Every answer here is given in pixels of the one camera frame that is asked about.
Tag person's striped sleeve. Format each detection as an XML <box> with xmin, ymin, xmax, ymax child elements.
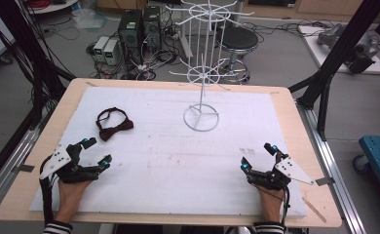
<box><xmin>253</xmin><ymin>221</ymin><xmax>286</xmax><ymax>234</ymax></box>
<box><xmin>42</xmin><ymin>220</ymin><xmax>74</xmax><ymax>234</ymax></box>

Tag white floor board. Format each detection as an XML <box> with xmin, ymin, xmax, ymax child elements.
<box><xmin>297</xmin><ymin>24</ymin><xmax>380</xmax><ymax>76</ymax></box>

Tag person's right striped sleeve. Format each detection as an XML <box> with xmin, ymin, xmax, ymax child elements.
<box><xmin>253</xmin><ymin>221</ymin><xmax>286</xmax><ymax>234</ymax></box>

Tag round white table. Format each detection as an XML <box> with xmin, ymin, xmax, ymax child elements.
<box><xmin>24</xmin><ymin>0</ymin><xmax>79</xmax><ymax>16</ymax></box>

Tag black frame post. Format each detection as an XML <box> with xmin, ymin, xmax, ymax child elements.
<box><xmin>287</xmin><ymin>0</ymin><xmax>380</xmax><ymax>141</ymax></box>
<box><xmin>0</xmin><ymin>0</ymin><xmax>76</xmax><ymax>193</ymax></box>

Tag person's left hand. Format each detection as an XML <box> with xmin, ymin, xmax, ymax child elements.
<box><xmin>54</xmin><ymin>180</ymin><xmax>93</xmax><ymax>224</ymax></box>

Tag white power supply box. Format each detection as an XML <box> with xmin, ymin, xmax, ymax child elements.
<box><xmin>93</xmin><ymin>35</ymin><xmax>110</xmax><ymax>61</ymax></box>
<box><xmin>102</xmin><ymin>39</ymin><xmax>120</xmax><ymax>66</ymax></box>

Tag grey tape strip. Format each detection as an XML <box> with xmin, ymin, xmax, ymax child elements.
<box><xmin>315</xmin><ymin>176</ymin><xmax>336</xmax><ymax>187</ymax></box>
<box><xmin>11</xmin><ymin>164</ymin><xmax>36</xmax><ymax>174</ymax></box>

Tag tangle of floor cables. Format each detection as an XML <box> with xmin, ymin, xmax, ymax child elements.
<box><xmin>85</xmin><ymin>13</ymin><xmax>192</xmax><ymax>82</ymax></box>

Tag blue cart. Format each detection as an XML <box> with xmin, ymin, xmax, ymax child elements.
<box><xmin>353</xmin><ymin>135</ymin><xmax>380</xmax><ymax>210</ymax></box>

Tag aluminium frame rail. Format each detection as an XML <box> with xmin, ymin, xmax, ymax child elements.
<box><xmin>295</xmin><ymin>98</ymin><xmax>367</xmax><ymax>234</ymax></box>
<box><xmin>0</xmin><ymin>97</ymin><xmax>59</xmax><ymax>222</ymax></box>

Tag grey robot device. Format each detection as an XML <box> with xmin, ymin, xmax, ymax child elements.
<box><xmin>317</xmin><ymin>22</ymin><xmax>380</xmax><ymax>75</ymax></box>

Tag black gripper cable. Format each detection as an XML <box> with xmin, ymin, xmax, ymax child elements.
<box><xmin>39</xmin><ymin>155</ymin><xmax>56</xmax><ymax>226</ymax></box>
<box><xmin>257</xmin><ymin>184</ymin><xmax>292</xmax><ymax>218</ymax></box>

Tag thin wooden stick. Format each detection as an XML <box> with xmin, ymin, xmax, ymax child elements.
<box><xmin>301</xmin><ymin>196</ymin><xmax>327</xmax><ymax>224</ymax></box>

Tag black computer tower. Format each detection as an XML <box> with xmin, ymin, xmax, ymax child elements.
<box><xmin>142</xmin><ymin>5</ymin><xmax>163</xmax><ymax>51</ymax></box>
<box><xmin>117</xmin><ymin>9</ymin><xmax>144</xmax><ymax>65</ymax></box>

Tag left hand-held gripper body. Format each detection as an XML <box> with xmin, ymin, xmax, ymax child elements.
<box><xmin>39</xmin><ymin>142</ymin><xmax>101</xmax><ymax>184</ymax></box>

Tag dark red bow tie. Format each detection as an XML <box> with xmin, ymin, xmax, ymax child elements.
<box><xmin>95</xmin><ymin>106</ymin><xmax>135</xmax><ymax>142</ymax></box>

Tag black round stool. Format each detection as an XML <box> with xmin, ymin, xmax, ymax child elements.
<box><xmin>215</xmin><ymin>25</ymin><xmax>260</xmax><ymax>84</ymax></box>

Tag white foam mat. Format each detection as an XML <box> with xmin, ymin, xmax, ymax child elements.
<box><xmin>28</xmin><ymin>85</ymin><xmax>308</xmax><ymax>219</ymax></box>

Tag person's right hand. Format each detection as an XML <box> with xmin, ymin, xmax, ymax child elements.
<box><xmin>255</xmin><ymin>185</ymin><xmax>285</xmax><ymax>224</ymax></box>

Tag clear plastic bag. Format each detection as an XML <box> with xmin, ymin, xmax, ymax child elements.
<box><xmin>72</xmin><ymin>7</ymin><xmax>108</xmax><ymax>31</ymax></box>

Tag person's left striped sleeve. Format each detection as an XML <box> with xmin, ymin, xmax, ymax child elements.
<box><xmin>42</xmin><ymin>220</ymin><xmax>74</xmax><ymax>234</ymax></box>

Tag white wire display rack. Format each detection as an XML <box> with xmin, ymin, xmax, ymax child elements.
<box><xmin>165</xmin><ymin>0</ymin><xmax>255</xmax><ymax>133</ymax></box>

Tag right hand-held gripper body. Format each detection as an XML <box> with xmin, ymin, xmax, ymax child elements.
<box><xmin>247</xmin><ymin>152</ymin><xmax>315</xmax><ymax>192</ymax></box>

